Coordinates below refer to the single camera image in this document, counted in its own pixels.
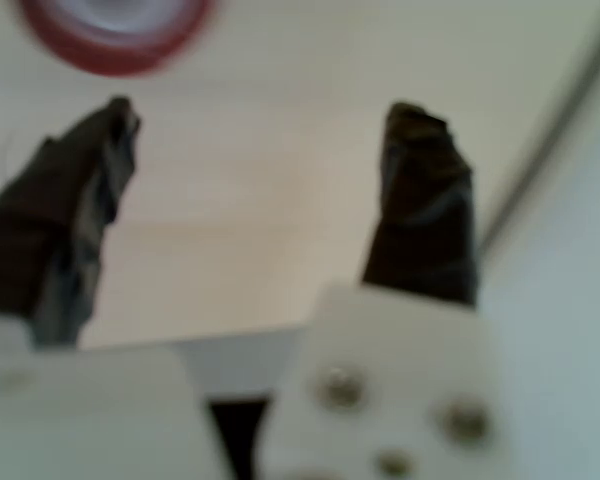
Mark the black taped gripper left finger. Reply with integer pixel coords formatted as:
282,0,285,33
0,95,141,347

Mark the red ring-shaped object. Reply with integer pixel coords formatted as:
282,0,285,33
18,0,219,79

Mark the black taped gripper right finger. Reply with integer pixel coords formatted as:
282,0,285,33
264,102,511,480

